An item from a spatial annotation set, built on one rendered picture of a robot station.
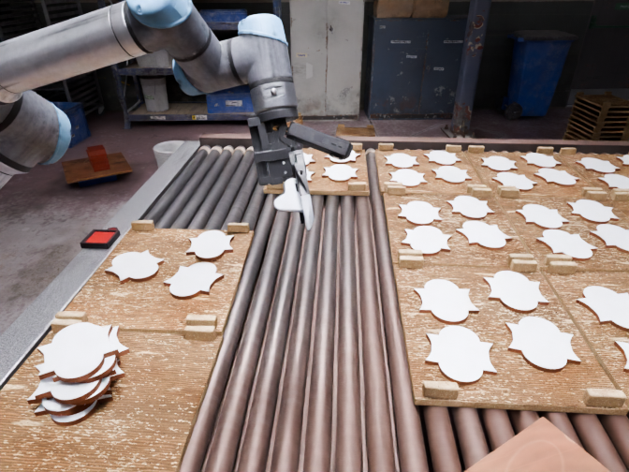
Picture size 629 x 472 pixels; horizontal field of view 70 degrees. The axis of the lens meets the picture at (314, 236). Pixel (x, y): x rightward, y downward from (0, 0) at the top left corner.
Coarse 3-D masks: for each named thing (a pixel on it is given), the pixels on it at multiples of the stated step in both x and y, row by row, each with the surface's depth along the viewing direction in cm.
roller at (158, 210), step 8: (200, 152) 185; (208, 152) 189; (192, 160) 177; (200, 160) 180; (192, 168) 172; (184, 176) 164; (176, 184) 157; (184, 184) 162; (168, 192) 152; (176, 192) 154; (160, 200) 146; (168, 200) 148; (160, 208) 142; (152, 216) 137; (160, 216) 141
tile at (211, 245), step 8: (208, 232) 123; (216, 232) 123; (192, 240) 119; (200, 240) 119; (208, 240) 119; (216, 240) 119; (224, 240) 119; (232, 240) 121; (192, 248) 116; (200, 248) 116; (208, 248) 116; (216, 248) 116; (224, 248) 116; (232, 248) 116; (200, 256) 113; (208, 256) 113; (216, 256) 113
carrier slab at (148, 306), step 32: (160, 256) 115; (192, 256) 115; (224, 256) 115; (96, 288) 103; (128, 288) 103; (160, 288) 103; (224, 288) 103; (96, 320) 94; (128, 320) 94; (160, 320) 94; (224, 320) 94
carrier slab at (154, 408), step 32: (160, 352) 86; (192, 352) 86; (32, 384) 79; (128, 384) 79; (160, 384) 79; (192, 384) 79; (0, 416) 73; (32, 416) 73; (96, 416) 73; (128, 416) 73; (160, 416) 73; (192, 416) 73; (0, 448) 69; (32, 448) 69; (64, 448) 69; (96, 448) 69; (128, 448) 69; (160, 448) 69
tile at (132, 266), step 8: (120, 256) 113; (128, 256) 113; (136, 256) 113; (144, 256) 113; (152, 256) 113; (112, 264) 109; (120, 264) 109; (128, 264) 109; (136, 264) 109; (144, 264) 109; (152, 264) 109; (160, 264) 111; (112, 272) 107; (120, 272) 107; (128, 272) 107; (136, 272) 107; (144, 272) 107; (152, 272) 107; (120, 280) 104; (128, 280) 105; (136, 280) 105; (144, 280) 105
